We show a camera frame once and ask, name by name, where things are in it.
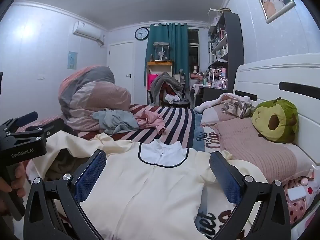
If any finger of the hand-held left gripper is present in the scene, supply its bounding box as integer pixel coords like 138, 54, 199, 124
7, 117, 66, 143
0, 112, 38, 133

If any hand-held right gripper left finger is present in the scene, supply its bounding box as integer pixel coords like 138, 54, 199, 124
23, 149, 107, 240

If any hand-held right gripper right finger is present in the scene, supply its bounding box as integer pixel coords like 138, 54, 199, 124
209, 151, 291, 240

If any cream garment with white collar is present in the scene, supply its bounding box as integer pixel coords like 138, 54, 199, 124
45, 132, 273, 240

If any person's left hand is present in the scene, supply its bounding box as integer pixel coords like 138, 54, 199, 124
0, 164, 26, 214

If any beige fleece garment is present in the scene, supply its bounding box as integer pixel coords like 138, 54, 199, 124
44, 149, 85, 180

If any large pink pillow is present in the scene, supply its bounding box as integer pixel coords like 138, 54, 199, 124
215, 116, 314, 190

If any pink and grey folded quilt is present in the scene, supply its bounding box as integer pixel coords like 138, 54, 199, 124
58, 65, 132, 133

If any grey-blue garment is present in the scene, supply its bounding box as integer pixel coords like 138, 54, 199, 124
91, 109, 139, 134

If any floral patterned cloth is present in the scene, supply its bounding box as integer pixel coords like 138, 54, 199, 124
221, 97, 255, 118

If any small white box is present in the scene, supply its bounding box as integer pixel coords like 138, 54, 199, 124
287, 186, 308, 202

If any striped printed blanket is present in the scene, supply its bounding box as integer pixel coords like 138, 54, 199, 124
15, 104, 240, 240

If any white fluffy blanket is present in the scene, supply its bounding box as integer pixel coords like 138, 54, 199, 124
194, 93, 252, 113

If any green avocado plush toy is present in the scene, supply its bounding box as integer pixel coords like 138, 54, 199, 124
251, 97, 299, 143

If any pink dotted cloth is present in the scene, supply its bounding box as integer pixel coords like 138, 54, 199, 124
282, 170, 320, 225

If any pink garment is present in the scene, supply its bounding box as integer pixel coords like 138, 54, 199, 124
134, 110, 166, 134

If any black chair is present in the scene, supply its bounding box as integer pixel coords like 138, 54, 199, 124
160, 69, 191, 108

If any dark cluttered desk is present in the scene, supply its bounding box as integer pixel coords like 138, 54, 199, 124
197, 79, 234, 103

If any white door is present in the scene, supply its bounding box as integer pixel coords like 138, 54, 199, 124
107, 41, 135, 100

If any white crumpled cloth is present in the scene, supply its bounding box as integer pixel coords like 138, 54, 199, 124
164, 94, 182, 103

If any white air conditioner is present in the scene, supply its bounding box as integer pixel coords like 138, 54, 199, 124
72, 21, 105, 46

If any white bed headboard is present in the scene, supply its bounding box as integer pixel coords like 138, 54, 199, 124
232, 53, 320, 240

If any grey clothing pile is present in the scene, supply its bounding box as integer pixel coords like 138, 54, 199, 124
150, 72, 185, 103

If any bright pink bag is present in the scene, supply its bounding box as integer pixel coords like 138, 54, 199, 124
147, 74, 158, 89

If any yellow shelf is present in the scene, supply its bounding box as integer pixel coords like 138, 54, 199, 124
146, 60, 173, 98

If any window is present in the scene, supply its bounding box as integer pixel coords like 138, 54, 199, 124
187, 29, 200, 68

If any dark shelf unit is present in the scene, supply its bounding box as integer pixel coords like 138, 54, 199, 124
207, 8, 245, 90

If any glass display case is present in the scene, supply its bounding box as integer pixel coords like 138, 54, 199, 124
153, 41, 171, 62

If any teal curtain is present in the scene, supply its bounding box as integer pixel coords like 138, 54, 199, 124
144, 22, 189, 85

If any light blue wall poster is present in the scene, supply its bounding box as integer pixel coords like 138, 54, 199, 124
68, 51, 78, 70

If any round wall clock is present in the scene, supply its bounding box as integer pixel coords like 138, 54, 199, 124
135, 27, 150, 41

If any framed wall photo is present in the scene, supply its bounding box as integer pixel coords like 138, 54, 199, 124
258, 0, 296, 24

